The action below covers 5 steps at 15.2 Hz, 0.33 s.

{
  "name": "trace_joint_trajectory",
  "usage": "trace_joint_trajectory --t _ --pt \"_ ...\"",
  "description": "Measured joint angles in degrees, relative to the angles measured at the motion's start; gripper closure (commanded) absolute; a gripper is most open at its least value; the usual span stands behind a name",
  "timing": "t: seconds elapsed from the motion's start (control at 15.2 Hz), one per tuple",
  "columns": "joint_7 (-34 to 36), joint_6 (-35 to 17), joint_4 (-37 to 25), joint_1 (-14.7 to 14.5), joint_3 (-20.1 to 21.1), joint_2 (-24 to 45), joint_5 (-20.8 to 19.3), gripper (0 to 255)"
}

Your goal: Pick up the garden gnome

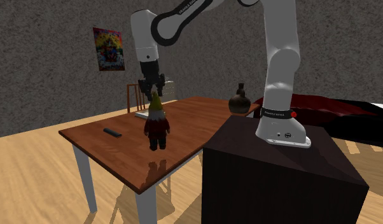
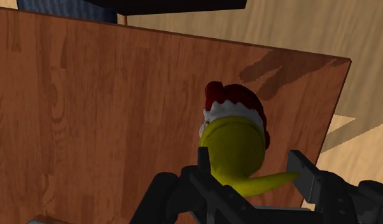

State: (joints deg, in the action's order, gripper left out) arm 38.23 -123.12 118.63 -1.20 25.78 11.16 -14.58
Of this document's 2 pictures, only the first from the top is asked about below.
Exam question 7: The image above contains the wooden chair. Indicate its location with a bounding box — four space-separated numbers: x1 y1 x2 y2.
126 83 148 114

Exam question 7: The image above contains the bed with red blanket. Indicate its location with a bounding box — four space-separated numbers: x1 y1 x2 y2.
253 94 383 149

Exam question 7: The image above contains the wooden table with white legs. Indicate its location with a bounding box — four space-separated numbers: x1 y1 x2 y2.
58 95 261 224

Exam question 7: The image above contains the colourful wall poster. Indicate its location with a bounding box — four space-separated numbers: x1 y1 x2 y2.
92 27 126 72

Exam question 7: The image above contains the garden gnome figure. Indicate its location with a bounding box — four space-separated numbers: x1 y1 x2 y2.
144 91 171 151

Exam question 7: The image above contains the dark robot stand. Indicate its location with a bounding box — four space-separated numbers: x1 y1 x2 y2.
201 116 370 224

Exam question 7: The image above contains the dark round vase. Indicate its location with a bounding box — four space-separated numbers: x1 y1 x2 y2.
228 82 251 115

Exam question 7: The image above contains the black remote control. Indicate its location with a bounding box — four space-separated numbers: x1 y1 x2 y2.
103 127 123 139

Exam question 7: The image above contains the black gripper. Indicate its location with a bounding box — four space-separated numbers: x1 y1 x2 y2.
137 60 166 101

